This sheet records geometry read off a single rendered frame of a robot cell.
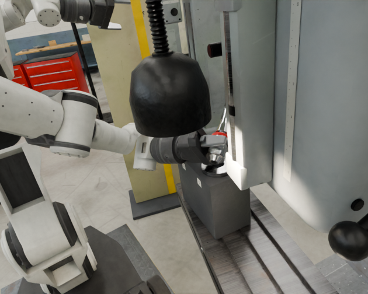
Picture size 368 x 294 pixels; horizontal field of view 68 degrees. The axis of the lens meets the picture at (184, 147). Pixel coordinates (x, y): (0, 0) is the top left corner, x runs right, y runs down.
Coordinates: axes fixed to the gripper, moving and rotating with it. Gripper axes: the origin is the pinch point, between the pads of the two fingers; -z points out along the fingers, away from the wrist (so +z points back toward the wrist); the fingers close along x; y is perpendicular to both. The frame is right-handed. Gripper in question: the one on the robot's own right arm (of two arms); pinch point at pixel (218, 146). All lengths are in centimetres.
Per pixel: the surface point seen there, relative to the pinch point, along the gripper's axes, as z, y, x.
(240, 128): -19.8, -18.3, 30.5
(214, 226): 4.0, -15.2, -15.7
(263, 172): -20.6, -19.9, 24.4
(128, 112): 114, 70, -57
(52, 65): 368, 212, -79
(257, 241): -5.6, -15.2, -23.8
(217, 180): 1.1, -6.5, -5.7
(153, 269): 57, -26, -68
